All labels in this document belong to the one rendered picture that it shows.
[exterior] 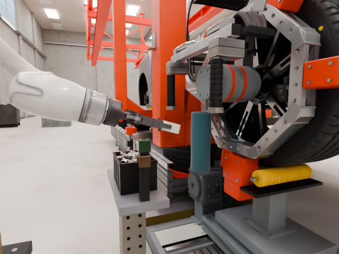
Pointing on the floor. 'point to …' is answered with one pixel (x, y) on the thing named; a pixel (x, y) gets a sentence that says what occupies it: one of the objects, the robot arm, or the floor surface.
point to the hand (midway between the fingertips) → (169, 126)
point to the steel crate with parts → (9, 116)
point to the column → (132, 234)
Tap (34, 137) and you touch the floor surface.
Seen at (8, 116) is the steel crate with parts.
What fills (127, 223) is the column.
